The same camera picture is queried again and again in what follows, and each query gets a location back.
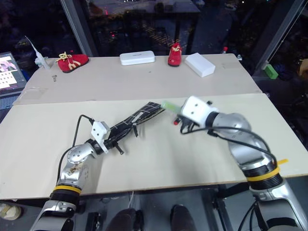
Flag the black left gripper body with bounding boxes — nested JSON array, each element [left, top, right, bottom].
[[103, 136, 121, 150]]

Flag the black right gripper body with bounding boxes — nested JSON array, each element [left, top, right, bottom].
[[179, 115, 201, 132]]

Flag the green highlighter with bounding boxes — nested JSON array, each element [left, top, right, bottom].
[[162, 100, 182, 113]]

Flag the black grid pencil pouch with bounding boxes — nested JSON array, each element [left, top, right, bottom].
[[105, 101, 167, 145]]

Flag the white rectangular box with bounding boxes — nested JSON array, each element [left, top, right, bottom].
[[184, 53, 216, 78]]

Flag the red shoe standing upright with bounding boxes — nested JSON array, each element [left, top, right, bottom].
[[167, 42, 183, 67]]

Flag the dark rounded shape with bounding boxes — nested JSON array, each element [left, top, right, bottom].
[[170, 204, 197, 231], [111, 208, 138, 231]]

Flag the white flat rounded case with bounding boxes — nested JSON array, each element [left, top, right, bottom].
[[119, 50, 156, 66]]

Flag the red shoe lying sideways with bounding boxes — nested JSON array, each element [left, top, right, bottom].
[[55, 51, 90, 74]]

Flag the green box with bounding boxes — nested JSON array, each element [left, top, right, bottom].
[[263, 64, 279, 80]]

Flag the white nozzle tube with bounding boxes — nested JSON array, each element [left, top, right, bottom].
[[25, 36, 51, 70]]

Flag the beige round object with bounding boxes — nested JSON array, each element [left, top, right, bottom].
[[0, 202, 23, 221]]

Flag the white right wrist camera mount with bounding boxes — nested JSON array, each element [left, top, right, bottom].
[[180, 95, 219, 127]]

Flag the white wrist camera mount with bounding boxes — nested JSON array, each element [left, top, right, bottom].
[[90, 121, 111, 154], [180, 95, 219, 127]]

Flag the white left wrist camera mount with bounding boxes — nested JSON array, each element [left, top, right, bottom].
[[90, 121, 111, 154]]

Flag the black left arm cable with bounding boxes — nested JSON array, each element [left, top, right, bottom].
[[57, 115, 96, 184]]

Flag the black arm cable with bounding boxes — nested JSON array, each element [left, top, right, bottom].
[[57, 115, 96, 184], [180, 120, 279, 174]]

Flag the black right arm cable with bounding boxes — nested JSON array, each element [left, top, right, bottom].
[[180, 120, 279, 174]]

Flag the black table frame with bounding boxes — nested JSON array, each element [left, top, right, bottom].
[[211, 182, 253, 231]]

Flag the yellow right arm cable tie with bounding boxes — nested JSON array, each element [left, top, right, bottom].
[[246, 158, 289, 182]]

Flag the grey metal window post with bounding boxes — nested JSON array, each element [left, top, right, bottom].
[[250, 0, 308, 76], [60, 0, 94, 57]]

